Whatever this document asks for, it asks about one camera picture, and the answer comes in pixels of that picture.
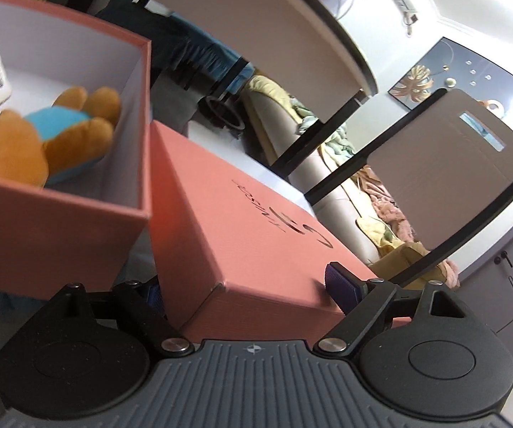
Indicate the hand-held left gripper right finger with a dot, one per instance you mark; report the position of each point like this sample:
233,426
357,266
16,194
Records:
341,286

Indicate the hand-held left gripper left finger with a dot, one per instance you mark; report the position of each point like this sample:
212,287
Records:
151,296

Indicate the pink box lid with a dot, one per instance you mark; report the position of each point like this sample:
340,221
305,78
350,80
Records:
238,240

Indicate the pink cardboard box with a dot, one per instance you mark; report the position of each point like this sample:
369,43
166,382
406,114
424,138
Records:
60,240

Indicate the brown teddy bear plush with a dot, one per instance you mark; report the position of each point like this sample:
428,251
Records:
11,151

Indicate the yellow cloth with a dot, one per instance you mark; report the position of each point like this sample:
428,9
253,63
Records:
390,254

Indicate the beige sofa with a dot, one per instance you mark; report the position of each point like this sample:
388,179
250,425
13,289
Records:
345,214

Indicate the pink fluffy blanket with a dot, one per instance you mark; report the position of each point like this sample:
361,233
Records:
386,205

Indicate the green blanket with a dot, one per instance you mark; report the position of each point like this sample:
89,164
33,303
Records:
332,140

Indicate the white cabinet door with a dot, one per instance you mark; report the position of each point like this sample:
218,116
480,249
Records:
506,294

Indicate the black trash bin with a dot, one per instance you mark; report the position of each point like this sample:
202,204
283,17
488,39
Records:
221,118

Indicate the light teal chair cover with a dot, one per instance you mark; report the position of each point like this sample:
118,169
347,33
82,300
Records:
221,62

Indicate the dark teal chair cover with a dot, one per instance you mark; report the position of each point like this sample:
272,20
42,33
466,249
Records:
149,31

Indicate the wooden table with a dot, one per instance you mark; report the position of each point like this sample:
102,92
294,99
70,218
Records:
247,22

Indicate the beige chair with black frame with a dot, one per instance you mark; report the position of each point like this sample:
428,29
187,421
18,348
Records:
452,178

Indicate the dark wall picture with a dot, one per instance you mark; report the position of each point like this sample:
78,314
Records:
452,62

